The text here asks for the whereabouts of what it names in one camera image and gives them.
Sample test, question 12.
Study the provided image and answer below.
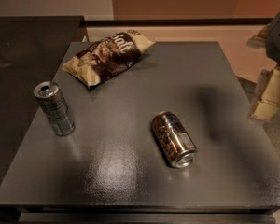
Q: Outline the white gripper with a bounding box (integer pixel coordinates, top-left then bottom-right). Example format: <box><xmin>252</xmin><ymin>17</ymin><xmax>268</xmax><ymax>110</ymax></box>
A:
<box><xmin>246</xmin><ymin>11</ymin><xmax>280</xmax><ymax>121</ymax></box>

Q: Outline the orange soda can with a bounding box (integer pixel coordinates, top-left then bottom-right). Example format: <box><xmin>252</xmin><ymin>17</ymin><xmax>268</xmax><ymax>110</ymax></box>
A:
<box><xmin>152</xmin><ymin>111</ymin><xmax>198</xmax><ymax>168</ymax></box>

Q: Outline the tall silver energy drink can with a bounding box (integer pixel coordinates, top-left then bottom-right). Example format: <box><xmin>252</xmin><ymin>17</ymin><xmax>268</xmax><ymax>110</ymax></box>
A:
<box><xmin>34</xmin><ymin>81</ymin><xmax>75</xmax><ymax>136</ymax></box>

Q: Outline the brown salt chip bag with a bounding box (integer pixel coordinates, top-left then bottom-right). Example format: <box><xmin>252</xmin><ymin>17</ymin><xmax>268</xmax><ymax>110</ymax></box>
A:
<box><xmin>62</xmin><ymin>30</ymin><xmax>154</xmax><ymax>89</ymax></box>

